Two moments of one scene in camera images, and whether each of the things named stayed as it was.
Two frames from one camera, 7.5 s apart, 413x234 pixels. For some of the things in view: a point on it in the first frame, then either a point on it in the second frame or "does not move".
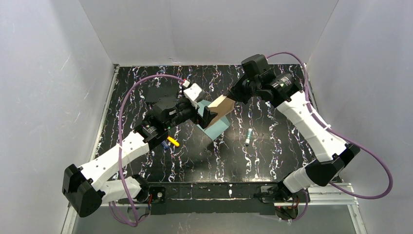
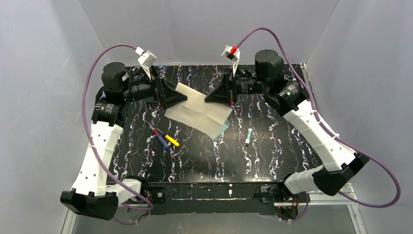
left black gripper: x=200 y=114 -> x=158 y=91
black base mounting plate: x=215 y=198 does not move
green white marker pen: x=249 y=135 does not move
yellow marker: x=173 y=142 does not move
